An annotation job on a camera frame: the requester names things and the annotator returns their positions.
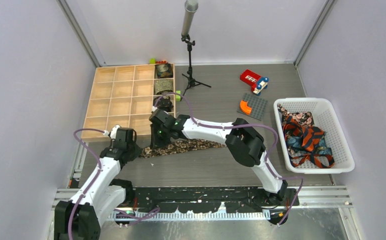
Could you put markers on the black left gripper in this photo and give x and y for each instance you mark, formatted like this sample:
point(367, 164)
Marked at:
point(137, 151)

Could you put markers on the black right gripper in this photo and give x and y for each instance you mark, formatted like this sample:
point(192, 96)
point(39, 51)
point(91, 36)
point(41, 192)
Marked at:
point(155, 141)

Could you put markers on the brown floral black tie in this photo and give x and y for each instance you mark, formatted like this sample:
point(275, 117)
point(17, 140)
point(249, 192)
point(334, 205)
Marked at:
point(180, 146)

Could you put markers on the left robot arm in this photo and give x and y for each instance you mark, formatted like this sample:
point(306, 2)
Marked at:
point(83, 215)

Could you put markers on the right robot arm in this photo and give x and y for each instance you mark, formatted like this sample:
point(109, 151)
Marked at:
point(241, 138)

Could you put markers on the black beige floral rolled tie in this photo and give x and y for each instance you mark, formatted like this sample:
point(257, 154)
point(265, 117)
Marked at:
point(165, 103)

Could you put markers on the olive patterned rolled tie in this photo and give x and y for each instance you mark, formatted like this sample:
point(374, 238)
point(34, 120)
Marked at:
point(161, 86)

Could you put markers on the wooden compartment tray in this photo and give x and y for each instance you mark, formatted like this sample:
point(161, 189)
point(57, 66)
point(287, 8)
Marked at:
point(122, 95)

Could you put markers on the dark gold rolled tie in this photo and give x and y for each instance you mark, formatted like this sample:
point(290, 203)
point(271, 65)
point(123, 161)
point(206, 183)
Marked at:
point(164, 71)

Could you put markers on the small red orange blocks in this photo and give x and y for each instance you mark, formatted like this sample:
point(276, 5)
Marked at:
point(161, 62)

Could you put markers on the orange curved block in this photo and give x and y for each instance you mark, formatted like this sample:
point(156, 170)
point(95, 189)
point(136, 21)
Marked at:
point(244, 107)

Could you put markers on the black microphone tripod stand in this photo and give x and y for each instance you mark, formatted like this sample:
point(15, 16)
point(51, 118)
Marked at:
point(191, 81)

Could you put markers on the grey building baseplate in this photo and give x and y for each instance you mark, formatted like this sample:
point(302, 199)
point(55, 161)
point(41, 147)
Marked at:
point(257, 104)

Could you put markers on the red toy truck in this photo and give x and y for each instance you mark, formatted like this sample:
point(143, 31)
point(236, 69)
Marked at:
point(256, 82)

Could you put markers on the grey microphone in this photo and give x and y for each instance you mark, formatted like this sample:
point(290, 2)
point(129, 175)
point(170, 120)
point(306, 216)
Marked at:
point(190, 7)

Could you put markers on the blue patterned tie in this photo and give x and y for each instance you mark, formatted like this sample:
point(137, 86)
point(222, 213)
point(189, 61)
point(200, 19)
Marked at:
point(295, 148)

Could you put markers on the pink floral dark tie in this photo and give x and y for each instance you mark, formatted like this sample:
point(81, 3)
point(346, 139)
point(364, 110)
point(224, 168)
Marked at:
point(303, 118)

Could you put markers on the orange navy striped tie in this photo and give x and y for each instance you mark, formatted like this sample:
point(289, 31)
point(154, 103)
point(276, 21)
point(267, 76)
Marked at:
point(310, 136)

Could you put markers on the white plastic basket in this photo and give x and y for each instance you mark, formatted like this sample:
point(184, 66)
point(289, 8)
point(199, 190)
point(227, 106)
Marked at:
point(326, 119)

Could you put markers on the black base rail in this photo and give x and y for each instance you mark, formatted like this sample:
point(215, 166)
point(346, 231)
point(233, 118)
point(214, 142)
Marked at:
point(201, 200)

